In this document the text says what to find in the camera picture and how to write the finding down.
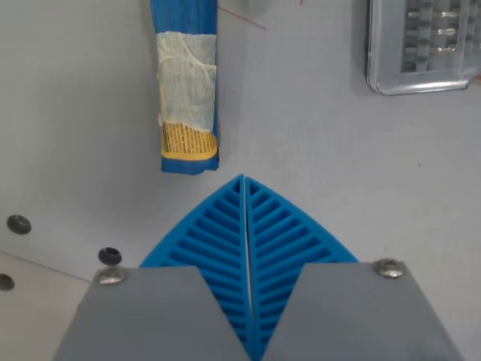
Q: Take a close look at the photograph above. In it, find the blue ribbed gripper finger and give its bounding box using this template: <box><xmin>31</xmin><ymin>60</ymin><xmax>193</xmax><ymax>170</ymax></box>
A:
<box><xmin>244</xmin><ymin>175</ymin><xmax>464</xmax><ymax>361</ymax></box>
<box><xmin>52</xmin><ymin>173</ymin><xmax>253</xmax><ymax>361</ymax></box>

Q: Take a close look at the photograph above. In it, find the blue bag with tape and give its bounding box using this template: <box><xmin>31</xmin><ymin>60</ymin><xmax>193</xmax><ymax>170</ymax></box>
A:
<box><xmin>149</xmin><ymin>0</ymin><xmax>221</xmax><ymax>176</ymax></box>

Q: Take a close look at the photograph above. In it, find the clear plastic box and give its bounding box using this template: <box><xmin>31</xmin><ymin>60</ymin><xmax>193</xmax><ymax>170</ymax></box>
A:
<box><xmin>363</xmin><ymin>0</ymin><xmax>481</xmax><ymax>96</ymax></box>

